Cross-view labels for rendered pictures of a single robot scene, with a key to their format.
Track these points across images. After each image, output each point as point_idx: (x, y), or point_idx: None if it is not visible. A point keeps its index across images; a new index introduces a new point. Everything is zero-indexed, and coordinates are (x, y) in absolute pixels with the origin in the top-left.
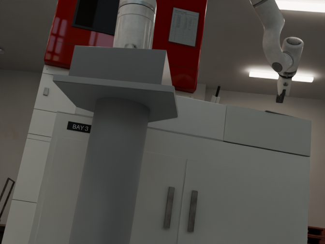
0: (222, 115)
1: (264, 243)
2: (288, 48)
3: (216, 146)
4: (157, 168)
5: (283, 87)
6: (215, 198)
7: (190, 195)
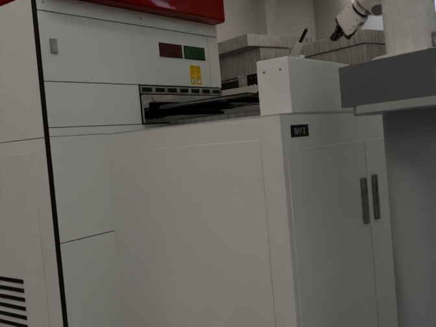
0: None
1: None
2: None
3: (375, 119)
4: (351, 159)
5: (357, 27)
6: (382, 176)
7: (371, 181)
